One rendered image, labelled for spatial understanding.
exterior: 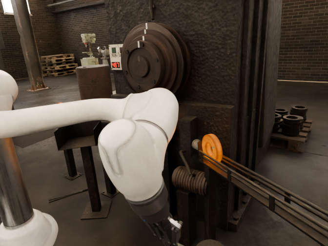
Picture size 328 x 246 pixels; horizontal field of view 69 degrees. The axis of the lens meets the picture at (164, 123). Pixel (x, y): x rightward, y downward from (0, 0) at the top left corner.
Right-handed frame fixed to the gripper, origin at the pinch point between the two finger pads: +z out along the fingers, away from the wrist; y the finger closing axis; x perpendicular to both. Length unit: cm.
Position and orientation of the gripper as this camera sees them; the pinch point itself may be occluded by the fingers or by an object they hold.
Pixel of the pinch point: (170, 243)
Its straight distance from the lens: 74.0
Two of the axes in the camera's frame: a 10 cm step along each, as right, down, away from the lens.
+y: -8.3, -1.4, 5.4
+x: -5.1, 6.1, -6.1
